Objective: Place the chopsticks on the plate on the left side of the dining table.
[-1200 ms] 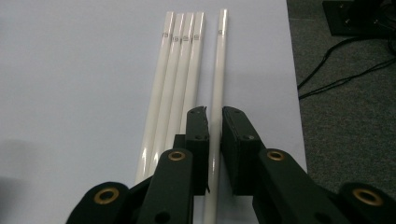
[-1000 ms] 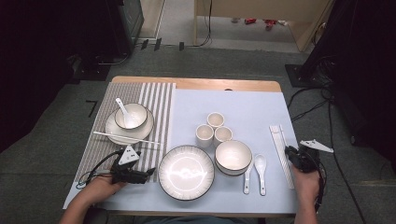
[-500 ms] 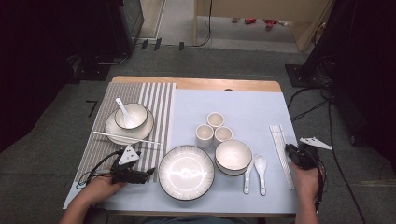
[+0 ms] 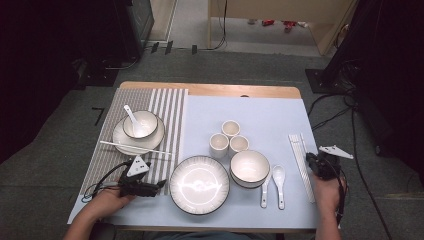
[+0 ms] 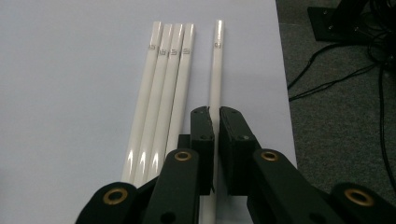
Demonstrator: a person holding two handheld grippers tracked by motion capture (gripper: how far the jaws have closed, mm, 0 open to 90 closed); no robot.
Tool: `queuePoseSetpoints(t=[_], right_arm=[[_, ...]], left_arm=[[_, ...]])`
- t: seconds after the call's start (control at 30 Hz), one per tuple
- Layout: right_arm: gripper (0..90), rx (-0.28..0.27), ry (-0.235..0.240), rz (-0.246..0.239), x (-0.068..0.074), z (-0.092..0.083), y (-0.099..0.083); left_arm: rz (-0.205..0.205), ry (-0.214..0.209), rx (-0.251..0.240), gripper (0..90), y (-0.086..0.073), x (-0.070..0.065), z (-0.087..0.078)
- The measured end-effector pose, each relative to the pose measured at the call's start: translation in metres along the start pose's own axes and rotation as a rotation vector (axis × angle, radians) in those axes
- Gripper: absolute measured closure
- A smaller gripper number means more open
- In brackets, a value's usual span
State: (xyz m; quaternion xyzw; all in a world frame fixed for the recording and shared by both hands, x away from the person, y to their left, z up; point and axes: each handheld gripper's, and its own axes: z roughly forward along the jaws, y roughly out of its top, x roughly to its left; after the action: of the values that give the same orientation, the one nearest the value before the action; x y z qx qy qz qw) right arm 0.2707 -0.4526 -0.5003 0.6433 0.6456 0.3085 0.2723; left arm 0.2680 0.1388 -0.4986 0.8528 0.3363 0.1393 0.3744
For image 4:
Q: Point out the white bowl with dark rim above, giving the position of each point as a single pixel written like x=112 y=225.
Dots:
x=250 y=166
x=148 y=125
x=248 y=185

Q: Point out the white ceramic spoon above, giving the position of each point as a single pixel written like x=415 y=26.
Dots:
x=132 y=118
x=264 y=196
x=279 y=173

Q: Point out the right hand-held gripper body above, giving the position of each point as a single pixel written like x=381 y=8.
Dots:
x=328 y=166

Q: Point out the small white floor item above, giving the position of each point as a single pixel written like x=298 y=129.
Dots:
x=302 y=24

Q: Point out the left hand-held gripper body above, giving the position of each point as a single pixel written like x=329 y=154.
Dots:
x=136 y=186

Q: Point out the red toy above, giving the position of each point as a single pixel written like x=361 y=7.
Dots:
x=268 y=22
x=289 y=26

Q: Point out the person's left hand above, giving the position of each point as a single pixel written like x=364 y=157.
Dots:
x=106 y=204

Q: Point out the row of white chopsticks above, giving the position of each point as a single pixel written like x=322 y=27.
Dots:
x=301 y=166

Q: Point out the dark curtain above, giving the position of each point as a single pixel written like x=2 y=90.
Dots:
x=393 y=66
x=50 y=66

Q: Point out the person's clothing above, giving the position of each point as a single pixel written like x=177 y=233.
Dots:
x=206 y=236

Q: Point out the striped woven placemat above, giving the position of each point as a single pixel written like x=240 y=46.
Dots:
x=106 y=160

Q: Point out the white plate with dark rim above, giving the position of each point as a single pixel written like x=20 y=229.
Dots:
x=151 y=141
x=200 y=185

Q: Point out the dark cabinet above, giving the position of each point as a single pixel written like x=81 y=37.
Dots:
x=140 y=30

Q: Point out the white ceramic cup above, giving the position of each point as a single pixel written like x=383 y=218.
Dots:
x=239 y=144
x=230 y=128
x=219 y=143

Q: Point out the pale blue table sheet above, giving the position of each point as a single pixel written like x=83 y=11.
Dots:
x=266 y=110

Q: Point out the black stand base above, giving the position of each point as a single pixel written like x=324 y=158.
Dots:
x=318 y=81
x=98 y=76

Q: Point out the single white chopstick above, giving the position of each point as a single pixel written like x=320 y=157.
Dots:
x=133 y=147

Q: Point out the person's right hand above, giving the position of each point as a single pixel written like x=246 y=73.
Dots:
x=328 y=195

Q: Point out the black floor strip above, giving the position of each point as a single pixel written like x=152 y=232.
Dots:
x=194 y=49
x=169 y=47
x=155 y=47

